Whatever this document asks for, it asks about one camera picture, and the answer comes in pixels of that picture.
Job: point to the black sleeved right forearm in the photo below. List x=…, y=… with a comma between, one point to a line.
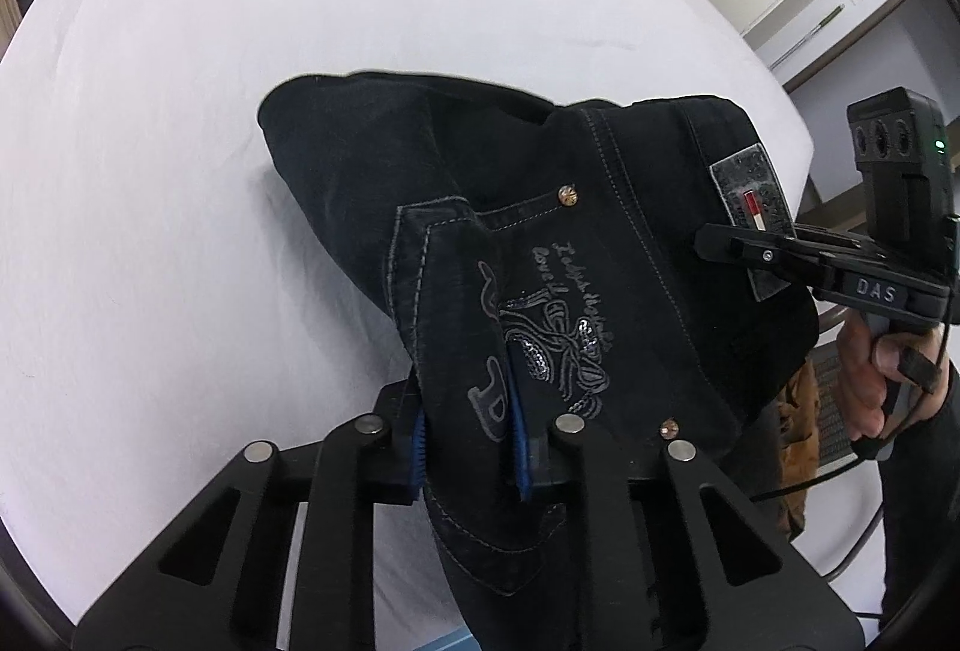
x=920, y=486

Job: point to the black denim pants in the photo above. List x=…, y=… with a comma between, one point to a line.
x=519, y=247

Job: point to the person's right hand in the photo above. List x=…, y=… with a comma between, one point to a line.
x=866, y=365

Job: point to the brown garment on chair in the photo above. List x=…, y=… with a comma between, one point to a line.
x=799, y=442

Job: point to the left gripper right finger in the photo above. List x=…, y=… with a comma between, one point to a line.
x=662, y=549

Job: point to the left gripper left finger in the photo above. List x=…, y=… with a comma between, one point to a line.
x=276, y=532

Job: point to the bed with white sheet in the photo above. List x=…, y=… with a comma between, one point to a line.
x=318, y=314

